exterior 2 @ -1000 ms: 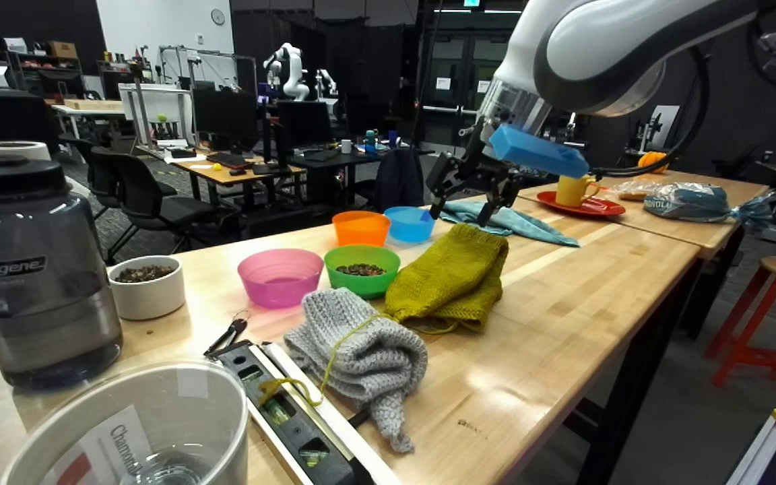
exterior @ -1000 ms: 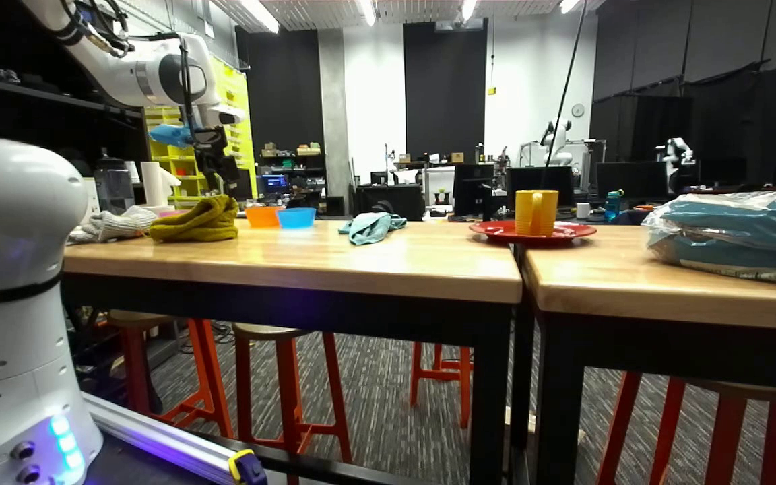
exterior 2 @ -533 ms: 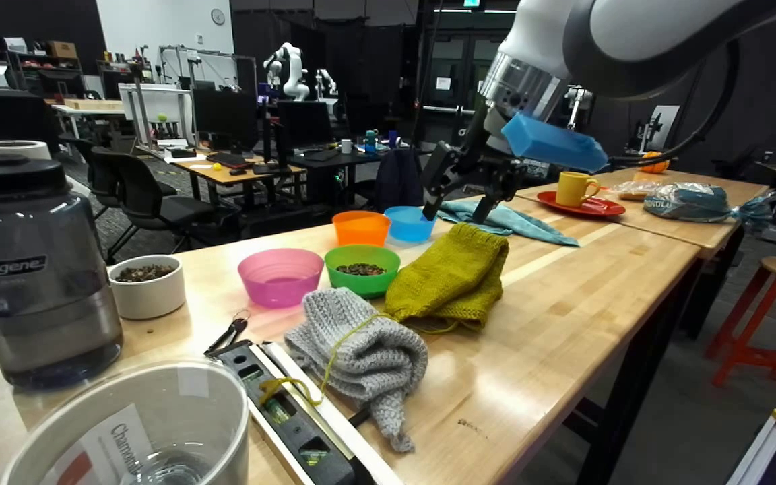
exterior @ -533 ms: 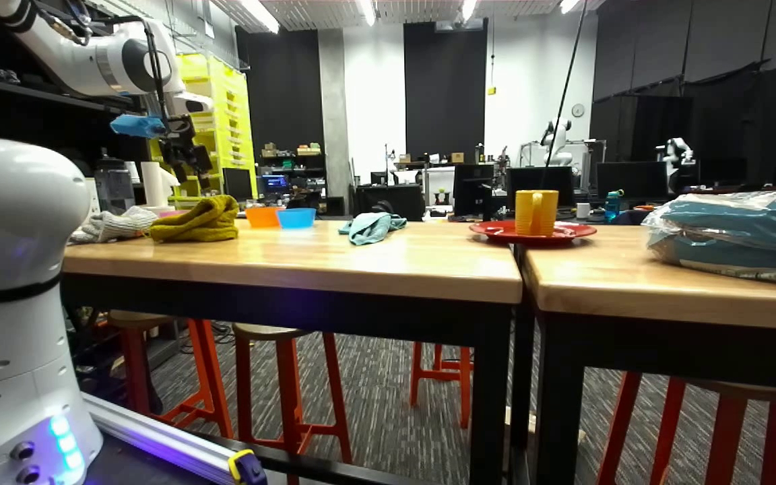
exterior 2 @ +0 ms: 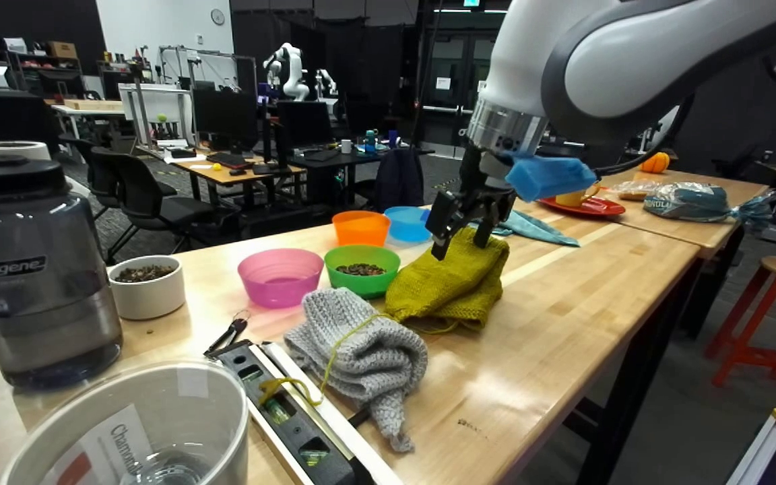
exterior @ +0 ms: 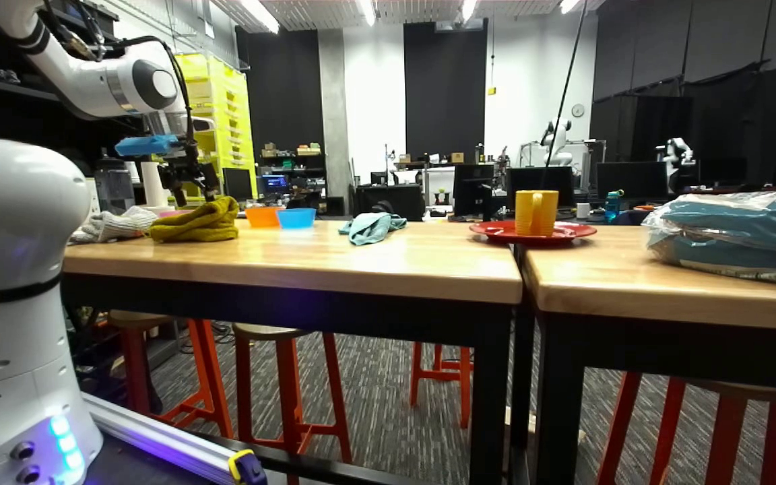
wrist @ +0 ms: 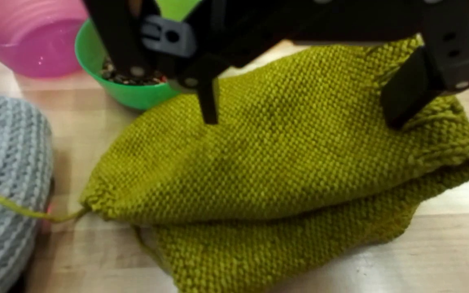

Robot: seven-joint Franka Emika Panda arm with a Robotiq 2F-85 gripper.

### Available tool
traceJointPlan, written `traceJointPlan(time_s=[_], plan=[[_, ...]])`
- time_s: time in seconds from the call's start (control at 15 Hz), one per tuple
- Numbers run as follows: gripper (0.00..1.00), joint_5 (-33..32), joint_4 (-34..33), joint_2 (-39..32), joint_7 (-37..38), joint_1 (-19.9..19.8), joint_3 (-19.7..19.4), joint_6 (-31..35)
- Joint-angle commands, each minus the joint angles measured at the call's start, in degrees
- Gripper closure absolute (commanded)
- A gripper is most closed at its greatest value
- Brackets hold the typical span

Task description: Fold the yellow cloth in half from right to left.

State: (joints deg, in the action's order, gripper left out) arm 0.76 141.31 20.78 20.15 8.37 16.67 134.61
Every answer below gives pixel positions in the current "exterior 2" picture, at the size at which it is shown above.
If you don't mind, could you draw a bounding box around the plastic bag of blue cloths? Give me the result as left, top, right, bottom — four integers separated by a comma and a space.
642, 180, 734, 225

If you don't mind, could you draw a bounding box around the orange plastic bowl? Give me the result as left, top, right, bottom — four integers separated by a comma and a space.
330, 207, 394, 250

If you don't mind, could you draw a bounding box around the red plate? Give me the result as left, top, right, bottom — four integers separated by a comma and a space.
537, 190, 630, 223

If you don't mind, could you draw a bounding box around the black clip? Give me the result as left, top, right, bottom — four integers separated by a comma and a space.
206, 316, 250, 361

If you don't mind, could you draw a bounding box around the teal cloth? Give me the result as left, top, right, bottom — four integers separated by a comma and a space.
494, 211, 583, 250

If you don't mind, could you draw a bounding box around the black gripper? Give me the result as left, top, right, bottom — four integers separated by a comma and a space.
424, 142, 520, 263

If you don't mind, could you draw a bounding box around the black spirit level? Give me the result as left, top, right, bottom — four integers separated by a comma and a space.
215, 337, 404, 485

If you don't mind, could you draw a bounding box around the orange round object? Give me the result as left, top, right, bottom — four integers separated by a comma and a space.
636, 147, 676, 177

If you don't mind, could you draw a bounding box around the grey knitted cloth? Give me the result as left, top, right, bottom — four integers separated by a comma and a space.
283, 285, 432, 456

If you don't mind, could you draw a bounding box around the wooden table with black frame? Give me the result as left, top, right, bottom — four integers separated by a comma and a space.
0, 190, 706, 485
595, 165, 773, 343

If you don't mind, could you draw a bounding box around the black computer monitor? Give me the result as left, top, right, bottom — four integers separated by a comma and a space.
276, 99, 338, 155
191, 83, 262, 155

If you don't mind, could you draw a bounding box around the wooden background desk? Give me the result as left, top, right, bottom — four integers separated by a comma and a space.
140, 142, 307, 207

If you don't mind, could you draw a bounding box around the green plastic bowl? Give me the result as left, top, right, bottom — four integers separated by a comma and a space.
324, 246, 404, 301

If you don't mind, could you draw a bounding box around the blue wrist camera box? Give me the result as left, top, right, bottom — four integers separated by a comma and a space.
503, 151, 602, 201

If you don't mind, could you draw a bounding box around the black office chair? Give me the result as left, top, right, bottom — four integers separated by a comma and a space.
90, 146, 222, 263

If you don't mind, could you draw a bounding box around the yellow knitted cloth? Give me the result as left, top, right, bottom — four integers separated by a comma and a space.
382, 225, 512, 332

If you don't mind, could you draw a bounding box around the blue plastic bowl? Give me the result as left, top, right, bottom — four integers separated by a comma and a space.
382, 205, 436, 246

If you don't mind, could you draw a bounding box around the aluminium frame rail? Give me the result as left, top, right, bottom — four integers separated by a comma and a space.
724, 398, 776, 485

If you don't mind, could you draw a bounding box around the red stool with wooden seat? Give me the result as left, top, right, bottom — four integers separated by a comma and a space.
706, 254, 776, 407

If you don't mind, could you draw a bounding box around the pink plastic bowl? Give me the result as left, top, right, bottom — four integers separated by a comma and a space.
235, 248, 326, 313

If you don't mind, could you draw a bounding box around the grey blender pitcher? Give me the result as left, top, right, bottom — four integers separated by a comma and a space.
0, 138, 128, 390

